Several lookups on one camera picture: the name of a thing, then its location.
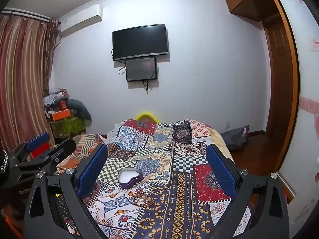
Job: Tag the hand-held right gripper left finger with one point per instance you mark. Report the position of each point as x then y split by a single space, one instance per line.
92 169

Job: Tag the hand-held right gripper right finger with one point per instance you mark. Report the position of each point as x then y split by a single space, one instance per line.
220 171

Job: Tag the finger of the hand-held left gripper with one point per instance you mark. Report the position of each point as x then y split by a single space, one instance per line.
38 139
63 149

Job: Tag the purple heart-shaped tin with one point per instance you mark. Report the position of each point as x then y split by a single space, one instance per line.
132 181

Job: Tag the red box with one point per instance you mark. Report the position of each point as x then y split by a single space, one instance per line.
39 152

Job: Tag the striped orange bedsheet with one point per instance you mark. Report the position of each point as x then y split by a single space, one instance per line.
84 142

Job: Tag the long orange box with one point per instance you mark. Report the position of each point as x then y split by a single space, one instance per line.
61 114

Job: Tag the dark grey bag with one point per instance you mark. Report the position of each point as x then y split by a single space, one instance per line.
234 138

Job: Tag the white plastic bags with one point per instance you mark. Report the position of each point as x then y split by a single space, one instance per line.
51 99

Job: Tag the small orange box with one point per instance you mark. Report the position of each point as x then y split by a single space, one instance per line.
62 105

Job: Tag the dark green cushion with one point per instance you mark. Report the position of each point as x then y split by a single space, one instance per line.
81 110

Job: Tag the patchwork printed blanket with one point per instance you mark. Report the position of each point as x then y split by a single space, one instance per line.
174 179

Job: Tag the striped red curtain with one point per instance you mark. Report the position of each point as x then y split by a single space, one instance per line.
22 79

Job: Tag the yellow plastic object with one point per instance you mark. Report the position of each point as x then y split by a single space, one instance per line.
147 114

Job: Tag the wooden door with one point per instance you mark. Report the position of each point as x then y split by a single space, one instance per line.
279 79

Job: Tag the small black monitor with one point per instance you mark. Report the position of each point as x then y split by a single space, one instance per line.
140 69

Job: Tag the wooden door and cabinet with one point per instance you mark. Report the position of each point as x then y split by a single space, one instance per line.
294 79

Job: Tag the white air conditioner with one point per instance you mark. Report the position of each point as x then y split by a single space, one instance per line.
79 18

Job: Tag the large pink wall decal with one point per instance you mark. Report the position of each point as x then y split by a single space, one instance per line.
310 104

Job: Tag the curtain rail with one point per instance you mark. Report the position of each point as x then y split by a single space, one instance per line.
27 15

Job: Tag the black wall television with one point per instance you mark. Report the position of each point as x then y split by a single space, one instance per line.
139 41

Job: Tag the pink wall sticker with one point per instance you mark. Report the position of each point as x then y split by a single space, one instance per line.
314 44

